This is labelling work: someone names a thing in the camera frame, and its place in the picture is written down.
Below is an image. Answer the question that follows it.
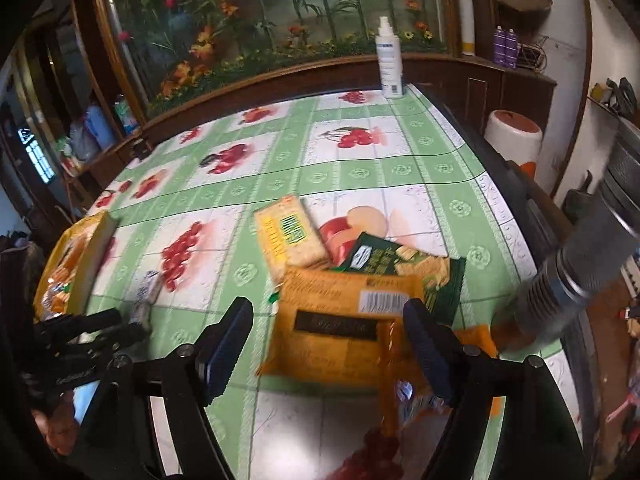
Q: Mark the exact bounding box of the green fruit-pattern tablecloth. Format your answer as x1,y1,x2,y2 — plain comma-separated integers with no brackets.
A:
74,83,586,480

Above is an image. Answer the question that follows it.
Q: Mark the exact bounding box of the white plastic stool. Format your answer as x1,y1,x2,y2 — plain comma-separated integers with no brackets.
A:
484,110,542,178

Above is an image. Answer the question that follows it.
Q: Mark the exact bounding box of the white spray bottle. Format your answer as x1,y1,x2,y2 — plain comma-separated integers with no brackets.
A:
375,15,404,99

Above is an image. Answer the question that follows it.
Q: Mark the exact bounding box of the blue thermos jug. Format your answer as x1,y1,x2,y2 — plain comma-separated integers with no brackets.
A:
85,104,116,151

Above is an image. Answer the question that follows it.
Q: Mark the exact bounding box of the dark green cracker packet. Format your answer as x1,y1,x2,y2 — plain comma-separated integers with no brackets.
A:
337,233,466,327

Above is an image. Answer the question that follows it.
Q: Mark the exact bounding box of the white blue-patterned candy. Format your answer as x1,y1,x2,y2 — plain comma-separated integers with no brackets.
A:
129,271,164,332

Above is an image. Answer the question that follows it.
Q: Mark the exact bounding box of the wooden cabinet counter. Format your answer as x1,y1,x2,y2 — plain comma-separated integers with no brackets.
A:
63,53,556,202

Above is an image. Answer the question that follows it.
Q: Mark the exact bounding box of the artificial flower display case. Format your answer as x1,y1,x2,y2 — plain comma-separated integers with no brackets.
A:
96,0,457,119

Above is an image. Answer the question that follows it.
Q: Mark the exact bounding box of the small orange snack packet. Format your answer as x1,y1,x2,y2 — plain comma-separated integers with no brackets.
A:
376,318,507,436

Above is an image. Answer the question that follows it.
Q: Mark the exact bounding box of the yellow snack tray box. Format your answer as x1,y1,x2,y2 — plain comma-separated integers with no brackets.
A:
34,210,117,321

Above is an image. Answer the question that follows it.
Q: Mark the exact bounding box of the yellow Weidan cracker pack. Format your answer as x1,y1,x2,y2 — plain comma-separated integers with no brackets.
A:
254,195,330,286

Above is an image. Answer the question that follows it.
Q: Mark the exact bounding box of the person's left hand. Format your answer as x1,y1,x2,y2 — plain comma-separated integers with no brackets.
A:
32,391,79,456

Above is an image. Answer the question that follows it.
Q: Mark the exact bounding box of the purple bottle pair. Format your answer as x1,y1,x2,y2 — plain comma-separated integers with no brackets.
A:
494,25,518,70

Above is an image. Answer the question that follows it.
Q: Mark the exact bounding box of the large orange biscuit pack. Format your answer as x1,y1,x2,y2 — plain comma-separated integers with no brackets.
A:
257,266,423,389

